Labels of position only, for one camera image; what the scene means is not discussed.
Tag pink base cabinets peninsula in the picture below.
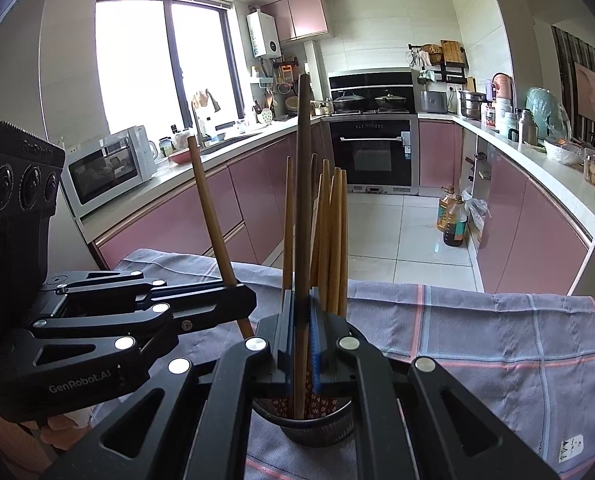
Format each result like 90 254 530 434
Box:
417 112 595 296

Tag white bowl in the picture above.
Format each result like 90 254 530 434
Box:
543 139 584 166

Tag white wall water heater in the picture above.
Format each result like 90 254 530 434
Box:
246 10 281 58

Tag metal sink faucet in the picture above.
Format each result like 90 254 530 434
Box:
191 100 213 150

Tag dark wooden chopstick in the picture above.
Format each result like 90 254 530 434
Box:
293 74 314 420

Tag black built-in stove oven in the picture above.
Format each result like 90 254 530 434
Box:
327 71 421 196

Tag black pot with lid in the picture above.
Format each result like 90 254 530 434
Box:
375 90 408 111

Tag black wok with lid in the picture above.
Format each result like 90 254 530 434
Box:
331 90 367 113

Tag wooden cutting board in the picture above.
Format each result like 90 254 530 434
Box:
440 40 463 65

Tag plastic bag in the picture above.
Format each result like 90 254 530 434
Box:
461 187 491 251

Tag stainless steel pot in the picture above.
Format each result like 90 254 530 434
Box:
457 90 487 120

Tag black wall rack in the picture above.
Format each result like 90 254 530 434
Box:
408 40 469 86

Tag teal mesh food cover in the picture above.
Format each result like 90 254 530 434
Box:
525 86 571 138

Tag pink base cabinets with sink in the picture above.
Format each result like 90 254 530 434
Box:
84 117 334 271

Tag person's left hand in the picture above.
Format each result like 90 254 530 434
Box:
0 392 94 480

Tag white toaster oven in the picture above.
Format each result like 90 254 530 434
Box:
60 125 153 219

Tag bunch of floral-end chopsticks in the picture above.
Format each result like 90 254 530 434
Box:
257 154 349 418

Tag light wooden chopstick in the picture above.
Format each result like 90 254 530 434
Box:
187 135 255 341

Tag pink kettle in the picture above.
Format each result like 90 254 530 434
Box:
491 72 514 106

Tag silver toaster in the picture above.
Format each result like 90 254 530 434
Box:
420 90 449 114

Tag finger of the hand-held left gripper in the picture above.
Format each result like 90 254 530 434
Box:
40 270 223 311
7 284 257 413

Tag grey plaid tablecloth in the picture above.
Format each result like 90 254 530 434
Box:
90 247 595 480

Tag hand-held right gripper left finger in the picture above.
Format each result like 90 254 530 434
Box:
42 290 295 480

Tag black mesh chopstick holder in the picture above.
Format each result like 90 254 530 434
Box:
252 392 357 450

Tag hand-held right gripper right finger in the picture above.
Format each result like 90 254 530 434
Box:
310 287 561 480

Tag pink wall cabinet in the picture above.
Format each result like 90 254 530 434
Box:
260 0 329 43

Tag kitchen window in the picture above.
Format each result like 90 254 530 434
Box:
96 0 243 133

